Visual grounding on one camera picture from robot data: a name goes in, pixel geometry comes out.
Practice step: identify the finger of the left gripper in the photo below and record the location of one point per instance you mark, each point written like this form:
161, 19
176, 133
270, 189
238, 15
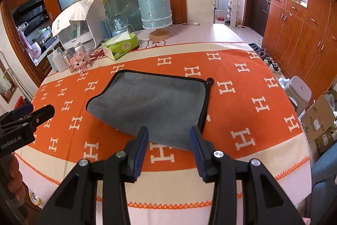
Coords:
40, 116
18, 113

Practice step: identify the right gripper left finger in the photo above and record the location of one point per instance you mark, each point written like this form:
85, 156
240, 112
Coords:
135, 153

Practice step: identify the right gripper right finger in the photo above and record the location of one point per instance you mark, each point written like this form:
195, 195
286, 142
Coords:
203, 154

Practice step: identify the purple and grey towel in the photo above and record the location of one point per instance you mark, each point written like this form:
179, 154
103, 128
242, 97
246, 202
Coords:
168, 105

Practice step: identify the person's left hand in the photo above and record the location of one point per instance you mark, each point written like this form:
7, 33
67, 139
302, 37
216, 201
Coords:
15, 184

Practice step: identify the orange H-pattern table runner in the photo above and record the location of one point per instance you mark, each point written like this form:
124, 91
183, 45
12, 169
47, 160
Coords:
168, 114

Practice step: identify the teal cup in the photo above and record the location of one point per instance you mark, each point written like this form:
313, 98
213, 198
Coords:
50, 59

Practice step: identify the white squeeze bottle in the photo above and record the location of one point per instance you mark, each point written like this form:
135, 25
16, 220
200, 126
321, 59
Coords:
58, 61

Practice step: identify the pink crochet toy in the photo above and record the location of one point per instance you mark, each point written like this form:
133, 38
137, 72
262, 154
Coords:
81, 62

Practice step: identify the white lidded jar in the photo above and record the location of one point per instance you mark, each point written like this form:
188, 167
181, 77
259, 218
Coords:
79, 48

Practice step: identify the green tissue box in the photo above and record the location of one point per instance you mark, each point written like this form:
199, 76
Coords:
116, 47

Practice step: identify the white sterilizer appliance with cloth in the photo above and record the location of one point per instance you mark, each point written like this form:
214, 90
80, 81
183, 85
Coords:
83, 22

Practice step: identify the grey plastic stool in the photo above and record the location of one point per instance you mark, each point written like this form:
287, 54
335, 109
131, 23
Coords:
299, 93

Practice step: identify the cardboard box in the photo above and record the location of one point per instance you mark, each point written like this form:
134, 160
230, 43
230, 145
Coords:
319, 117

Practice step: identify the snow globe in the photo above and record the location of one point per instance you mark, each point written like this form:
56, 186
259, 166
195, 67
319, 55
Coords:
118, 24

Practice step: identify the light blue table lamp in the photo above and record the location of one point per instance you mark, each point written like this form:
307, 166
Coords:
156, 15

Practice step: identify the wooden cabinet wall unit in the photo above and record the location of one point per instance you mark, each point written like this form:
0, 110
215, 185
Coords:
300, 36

